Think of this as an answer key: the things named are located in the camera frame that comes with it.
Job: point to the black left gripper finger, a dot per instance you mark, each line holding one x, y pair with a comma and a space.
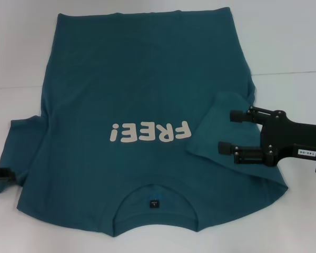
1, 174

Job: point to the teal t-shirt with FREE print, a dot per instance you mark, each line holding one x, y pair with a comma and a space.
134, 79

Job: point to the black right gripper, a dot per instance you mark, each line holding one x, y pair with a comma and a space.
284, 137

